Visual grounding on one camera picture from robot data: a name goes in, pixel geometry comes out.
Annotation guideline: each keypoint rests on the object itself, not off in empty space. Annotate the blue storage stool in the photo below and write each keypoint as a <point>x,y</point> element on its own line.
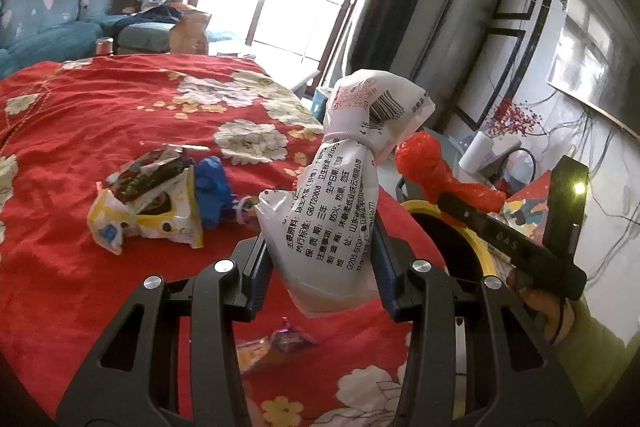
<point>319,102</point>

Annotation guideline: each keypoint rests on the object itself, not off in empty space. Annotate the colourful painting canvas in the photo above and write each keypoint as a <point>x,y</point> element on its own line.
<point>527,210</point>

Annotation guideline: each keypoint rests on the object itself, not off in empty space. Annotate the person's right hand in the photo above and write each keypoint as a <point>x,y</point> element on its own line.
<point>558,315</point>

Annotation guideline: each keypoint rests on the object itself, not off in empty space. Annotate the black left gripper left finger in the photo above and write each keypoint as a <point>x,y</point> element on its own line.
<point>168,357</point>

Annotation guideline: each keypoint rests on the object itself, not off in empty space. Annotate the white printed plastic bag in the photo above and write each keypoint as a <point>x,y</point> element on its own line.
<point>319,235</point>

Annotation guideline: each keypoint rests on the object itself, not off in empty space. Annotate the red berry branch decoration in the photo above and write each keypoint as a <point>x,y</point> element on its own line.
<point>509,118</point>

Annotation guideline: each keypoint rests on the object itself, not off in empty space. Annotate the yellow rimmed black trash bin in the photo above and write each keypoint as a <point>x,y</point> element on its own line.
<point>466,256</point>

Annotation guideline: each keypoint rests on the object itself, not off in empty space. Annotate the wall mounted television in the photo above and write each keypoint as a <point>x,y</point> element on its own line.
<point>596,61</point>

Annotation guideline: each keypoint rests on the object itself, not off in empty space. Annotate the brown paper bag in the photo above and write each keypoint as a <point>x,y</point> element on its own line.
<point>188,36</point>

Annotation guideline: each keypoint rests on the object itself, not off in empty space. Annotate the yellow white snack wrapper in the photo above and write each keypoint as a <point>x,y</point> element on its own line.
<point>153,197</point>

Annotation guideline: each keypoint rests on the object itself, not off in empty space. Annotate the white cylindrical vase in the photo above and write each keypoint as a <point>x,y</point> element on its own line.
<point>478,150</point>

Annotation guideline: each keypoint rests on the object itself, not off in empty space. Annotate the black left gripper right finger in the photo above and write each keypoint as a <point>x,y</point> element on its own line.
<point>476,358</point>

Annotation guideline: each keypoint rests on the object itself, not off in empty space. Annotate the blue wrapper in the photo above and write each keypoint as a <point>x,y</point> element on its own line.
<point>212,191</point>

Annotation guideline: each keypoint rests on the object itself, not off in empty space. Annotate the pink purple candy wrapper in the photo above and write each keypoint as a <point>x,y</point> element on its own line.
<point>273,349</point>

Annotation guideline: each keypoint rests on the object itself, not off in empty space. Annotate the red plastic bag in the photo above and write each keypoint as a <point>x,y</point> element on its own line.
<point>419,160</point>

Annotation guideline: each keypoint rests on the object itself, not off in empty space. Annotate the grey standing air conditioner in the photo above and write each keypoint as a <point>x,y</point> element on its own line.
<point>449,55</point>

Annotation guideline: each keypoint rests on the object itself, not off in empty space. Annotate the round black framed mirror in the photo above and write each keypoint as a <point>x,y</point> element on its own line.
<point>518,169</point>

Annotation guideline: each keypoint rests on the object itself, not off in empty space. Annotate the blue sofa with hearts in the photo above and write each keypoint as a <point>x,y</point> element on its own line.
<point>34,31</point>

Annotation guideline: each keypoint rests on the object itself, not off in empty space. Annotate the red floral blanket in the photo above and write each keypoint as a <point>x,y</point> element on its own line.
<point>65,128</point>

